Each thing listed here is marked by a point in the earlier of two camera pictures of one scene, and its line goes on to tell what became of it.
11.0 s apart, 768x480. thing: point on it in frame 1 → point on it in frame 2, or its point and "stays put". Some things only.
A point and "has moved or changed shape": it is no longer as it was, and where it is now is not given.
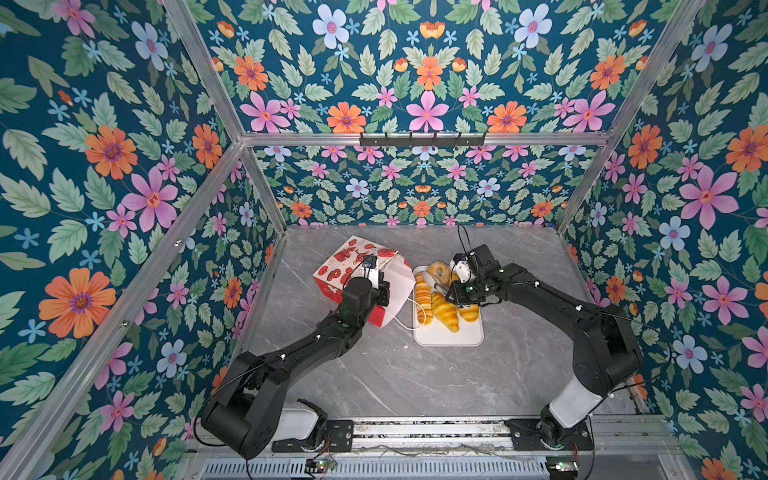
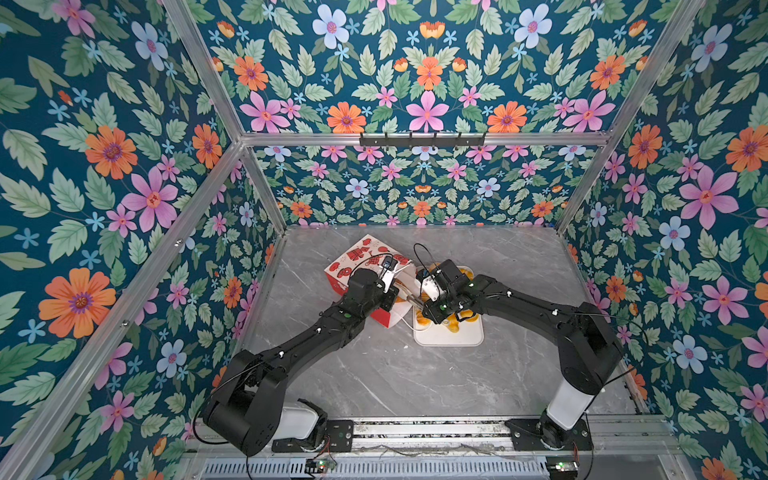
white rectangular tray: x=436 y=334 stays put
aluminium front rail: x=488 y=438 stays put
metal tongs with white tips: x=442 y=288 has moved or changed shape
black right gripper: x=457 y=294 → x=433 y=316
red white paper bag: x=346 y=262 has moved or changed shape
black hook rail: x=422 y=141 stays put
